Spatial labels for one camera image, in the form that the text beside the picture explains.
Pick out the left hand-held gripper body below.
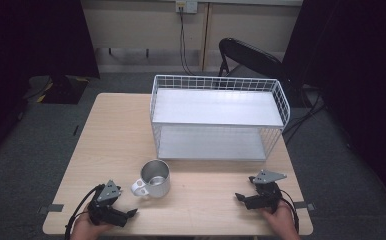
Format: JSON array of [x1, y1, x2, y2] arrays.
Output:
[[87, 179, 130, 228]]

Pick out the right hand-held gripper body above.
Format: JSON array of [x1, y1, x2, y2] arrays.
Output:
[[243, 169, 288, 214]]

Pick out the white metal mug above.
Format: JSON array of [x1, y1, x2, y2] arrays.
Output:
[[130, 159, 171, 200]]

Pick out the white wire shelf rack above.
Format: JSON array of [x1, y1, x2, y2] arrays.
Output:
[[149, 74, 292, 163]]

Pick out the person's left hand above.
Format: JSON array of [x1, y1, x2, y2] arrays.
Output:
[[69, 204, 116, 240]]

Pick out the person's right hand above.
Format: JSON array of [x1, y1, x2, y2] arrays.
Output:
[[260, 199, 301, 240]]

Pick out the grey tape strip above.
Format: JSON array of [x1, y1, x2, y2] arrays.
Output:
[[37, 203, 65, 215], [293, 201, 316, 212]]

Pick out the black folding chair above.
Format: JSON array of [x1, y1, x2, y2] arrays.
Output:
[[217, 37, 304, 101]]

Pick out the black stand base yellow tape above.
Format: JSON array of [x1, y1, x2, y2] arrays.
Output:
[[23, 74, 90, 105]]

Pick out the black curtain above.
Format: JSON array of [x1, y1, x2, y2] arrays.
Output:
[[0, 0, 101, 168], [281, 0, 386, 214]]

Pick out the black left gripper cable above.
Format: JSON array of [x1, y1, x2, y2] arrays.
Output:
[[63, 184, 104, 240]]

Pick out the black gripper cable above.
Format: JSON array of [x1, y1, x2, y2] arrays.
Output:
[[278, 189, 301, 234], [63, 184, 104, 240]]

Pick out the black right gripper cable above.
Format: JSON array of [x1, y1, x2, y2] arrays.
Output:
[[278, 189, 301, 234]]

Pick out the black floor cables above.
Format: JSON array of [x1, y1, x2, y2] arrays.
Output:
[[281, 87, 329, 145]]

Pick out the black wall cable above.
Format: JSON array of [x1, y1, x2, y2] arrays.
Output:
[[178, 7, 199, 77]]

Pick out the white wall socket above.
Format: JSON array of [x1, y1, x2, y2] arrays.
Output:
[[175, 0, 199, 15]]

